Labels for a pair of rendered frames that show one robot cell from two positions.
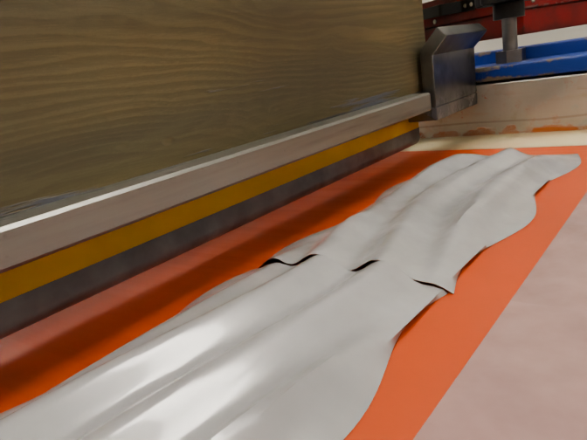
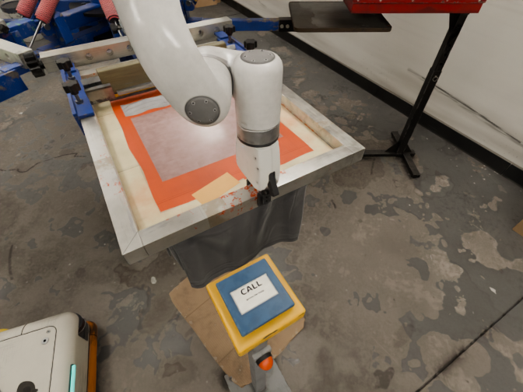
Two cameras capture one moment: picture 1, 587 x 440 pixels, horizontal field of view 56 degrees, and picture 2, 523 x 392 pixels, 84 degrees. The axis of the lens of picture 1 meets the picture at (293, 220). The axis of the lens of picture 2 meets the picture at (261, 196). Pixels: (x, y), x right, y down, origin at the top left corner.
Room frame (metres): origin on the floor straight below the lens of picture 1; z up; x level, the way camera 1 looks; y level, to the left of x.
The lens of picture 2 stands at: (-0.56, -0.56, 1.45)
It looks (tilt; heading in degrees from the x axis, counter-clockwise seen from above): 49 degrees down; 21
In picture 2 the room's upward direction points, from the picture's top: straight up
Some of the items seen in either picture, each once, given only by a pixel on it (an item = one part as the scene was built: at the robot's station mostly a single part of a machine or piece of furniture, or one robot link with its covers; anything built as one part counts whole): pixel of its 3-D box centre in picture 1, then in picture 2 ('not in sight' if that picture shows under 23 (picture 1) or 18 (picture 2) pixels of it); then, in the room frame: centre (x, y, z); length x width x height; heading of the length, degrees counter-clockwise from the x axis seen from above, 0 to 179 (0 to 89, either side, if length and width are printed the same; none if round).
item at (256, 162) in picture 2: not in sight; (257, 152); (-0.16, -0.41, 1.09); 0.10 x 0.07 x 0.11; 51
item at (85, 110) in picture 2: not in sight; (79, 98); (0.01, 0.24, 0.98); 0.30 x 0.05 x 0.07; 51
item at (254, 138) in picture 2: not in sight; (256, 123); (-0.16, -0.40, 1.15); 0.09 x 0.07 x 0.03; 51
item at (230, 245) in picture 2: not in sight; (245, 228); (-0.11, -0.34, 0.74); 0.45 x 0.03 x 0.43; 141
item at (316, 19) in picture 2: not in sight; (249, 22); (0.98, 0.08, 0.91); 1.34 x 0.40 x 0.08; 111
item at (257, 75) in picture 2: not in sight; (233, 85); (-0.17, -0.37, 1.22); 0.15 x 0.10 x 0.11; 113
